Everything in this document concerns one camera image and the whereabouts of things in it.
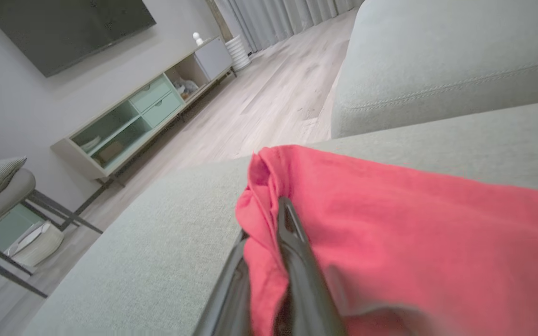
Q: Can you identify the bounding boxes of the white mint TV cabinet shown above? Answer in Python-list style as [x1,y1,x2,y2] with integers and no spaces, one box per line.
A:
[50,36,237,215]

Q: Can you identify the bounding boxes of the grey-green sofa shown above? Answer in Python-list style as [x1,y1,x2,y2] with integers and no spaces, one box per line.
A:
[21,99,538,336]

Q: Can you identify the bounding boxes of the grey padded metal-frame chair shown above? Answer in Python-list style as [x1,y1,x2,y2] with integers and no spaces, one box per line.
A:
[0,168,104,299]

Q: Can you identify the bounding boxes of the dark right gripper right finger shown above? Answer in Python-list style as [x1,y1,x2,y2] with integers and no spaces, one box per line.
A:
[273,196,350,336]

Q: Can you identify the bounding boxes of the black wall television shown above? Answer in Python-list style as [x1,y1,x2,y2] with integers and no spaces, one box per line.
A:
[0,0,156,78]

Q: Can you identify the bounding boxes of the white ribbed cylinder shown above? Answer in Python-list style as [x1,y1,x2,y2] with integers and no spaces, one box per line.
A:
[225,35,252,71]

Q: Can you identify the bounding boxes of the brown box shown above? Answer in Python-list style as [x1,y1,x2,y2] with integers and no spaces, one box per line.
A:
[97,140,125,161]

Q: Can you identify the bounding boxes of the grey stitched sofa cushion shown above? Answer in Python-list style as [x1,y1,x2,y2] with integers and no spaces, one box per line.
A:
[331,0,538,139]

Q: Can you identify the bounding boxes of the light grey curtain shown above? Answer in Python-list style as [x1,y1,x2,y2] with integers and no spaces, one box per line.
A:
[213,0,365,52]

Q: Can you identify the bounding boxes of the white stacked plates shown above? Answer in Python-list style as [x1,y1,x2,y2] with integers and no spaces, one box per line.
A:
[78,135,101,152]

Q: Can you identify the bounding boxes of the red white basketball jersey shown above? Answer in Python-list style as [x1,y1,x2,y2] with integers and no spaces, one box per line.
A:
[235,145,538,336]

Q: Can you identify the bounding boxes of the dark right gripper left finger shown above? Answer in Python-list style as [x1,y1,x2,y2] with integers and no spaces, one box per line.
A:
[193,231,254,336]

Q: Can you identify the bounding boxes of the small toy in cabinet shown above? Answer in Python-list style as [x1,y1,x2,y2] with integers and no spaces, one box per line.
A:
[175,78,199,99]

